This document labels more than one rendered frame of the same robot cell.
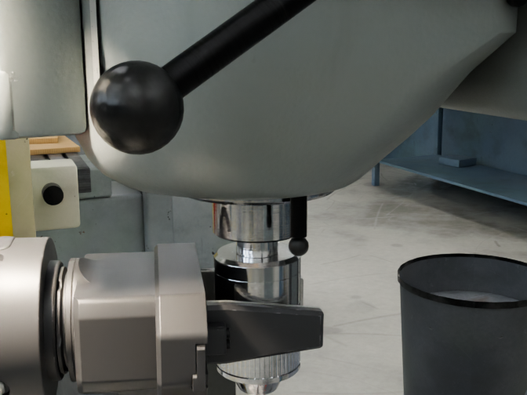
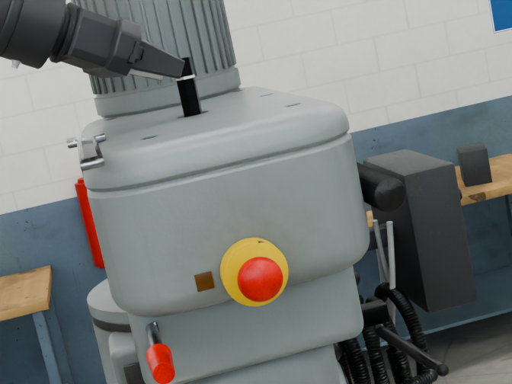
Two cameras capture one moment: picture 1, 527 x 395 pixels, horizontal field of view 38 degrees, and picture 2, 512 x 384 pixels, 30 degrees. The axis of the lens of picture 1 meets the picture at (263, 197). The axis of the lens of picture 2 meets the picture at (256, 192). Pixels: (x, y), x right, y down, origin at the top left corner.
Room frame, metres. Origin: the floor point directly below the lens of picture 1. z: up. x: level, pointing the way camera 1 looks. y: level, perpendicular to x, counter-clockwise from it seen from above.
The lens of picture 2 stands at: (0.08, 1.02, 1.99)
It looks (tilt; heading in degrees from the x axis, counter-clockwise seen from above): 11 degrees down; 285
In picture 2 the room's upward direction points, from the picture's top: 12 degrees counter-clockwise
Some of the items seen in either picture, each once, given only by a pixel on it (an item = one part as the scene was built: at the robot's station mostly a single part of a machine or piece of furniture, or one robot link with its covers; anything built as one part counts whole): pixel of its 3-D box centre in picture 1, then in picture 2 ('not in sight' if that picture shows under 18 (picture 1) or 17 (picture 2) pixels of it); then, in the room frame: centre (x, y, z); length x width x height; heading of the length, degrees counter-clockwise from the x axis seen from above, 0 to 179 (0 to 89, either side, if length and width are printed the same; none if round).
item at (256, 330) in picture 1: (263, 333); not in sight; (0.37, 0.00, 1.23); 0.06 x 0.02 x 0.03; 98
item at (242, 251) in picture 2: not in sight; (254, 271); (0.31, 0.21, 1.76); 0.06 x 0.02 x 0.06; 24
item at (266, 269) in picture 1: (257, 259); not in sight; (0.40, 0.00, 1.26); 0.05 x 0.05 x 0.01
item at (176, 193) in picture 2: not in sight; (206, 181); (0.41, -0.01, 1.81); 0.47 x 0.26 x 0.16; 114
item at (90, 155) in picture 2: not in sight; (88, 148); (0.45, 0.20, 1.89); 0.24 x 0.04 x 0.01; 114
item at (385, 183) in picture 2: not in sight; (326, 167); (0.28, -0.09, 1.79); 0.45 x 0.04 x 0.04; 114
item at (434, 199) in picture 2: not in sight; (420, 225); (0.21, -0.41, 1.62); 0.20 x 0.09 x 0.21; 114
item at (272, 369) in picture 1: (257, 316); not in sight; (0.40, 0.00, 1.23); 0.05 x 0.05 x 0.06
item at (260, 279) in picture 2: not in sight; (258, 277); (0.30, 0.24, 1.76); 0.04 x 0.03 x 0.04; 24
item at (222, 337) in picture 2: not in sight; (226, 283); (0.42, -0.04, 1.68); 0.34 x 0.24 x 0.10; 114
